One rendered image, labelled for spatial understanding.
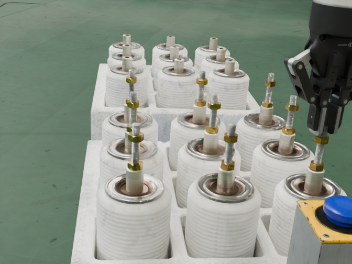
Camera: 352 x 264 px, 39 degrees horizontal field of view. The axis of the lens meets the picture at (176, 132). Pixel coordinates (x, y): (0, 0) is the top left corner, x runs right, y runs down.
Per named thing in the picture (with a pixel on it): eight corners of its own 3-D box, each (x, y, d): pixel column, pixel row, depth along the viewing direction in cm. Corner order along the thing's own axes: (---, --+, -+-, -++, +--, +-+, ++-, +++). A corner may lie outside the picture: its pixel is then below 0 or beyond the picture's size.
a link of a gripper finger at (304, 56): (311, 36, 59) (319, 51, 60) (281, 61, 59) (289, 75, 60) (323, 40, 57) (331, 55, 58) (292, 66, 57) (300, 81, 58)
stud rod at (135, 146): (138, 176, 64) (139, 121, 61) (139, 180, 63) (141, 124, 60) (130, 177, 64) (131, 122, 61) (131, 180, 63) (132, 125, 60)
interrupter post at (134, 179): (139, 185, 65) (140, 162, 64) (146, 193, 63) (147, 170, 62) (122, 188, 64) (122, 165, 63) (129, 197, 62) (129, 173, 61)
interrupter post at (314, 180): (325, 193, 66) (329, 171, 65) (311, 197, 65) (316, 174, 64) (312, 185, 68) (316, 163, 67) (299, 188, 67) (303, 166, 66)
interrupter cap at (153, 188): (149, 173, 69) (150, 168, 68) (174, 199, 62) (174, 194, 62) (96, 182, 65) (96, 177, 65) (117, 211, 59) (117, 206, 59)
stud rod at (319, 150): (310, 176, 66) (320, 124, 64) (318, 178, 66) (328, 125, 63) (309, 179, 66) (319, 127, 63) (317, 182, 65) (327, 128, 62)
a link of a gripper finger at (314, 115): (320, 88, 62) (314, 125, 63) (299, 89, 61) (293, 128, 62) (328, 91, 60) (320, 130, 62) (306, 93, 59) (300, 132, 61)
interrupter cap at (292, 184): (353, 198, 65) (354, 194, 65) (310, 210, 62) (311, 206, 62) (313, 173, 71) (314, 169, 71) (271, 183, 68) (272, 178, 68)
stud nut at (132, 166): (141, 164, 64) (141, 158, 63) (144, 170, 62) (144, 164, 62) (126, 165, 63) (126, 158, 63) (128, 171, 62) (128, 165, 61)
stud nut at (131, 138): (142, 136, 62) (142, 130, 62) (145, 142, 61) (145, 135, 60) (127, 137, 62) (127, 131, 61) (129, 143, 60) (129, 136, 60)
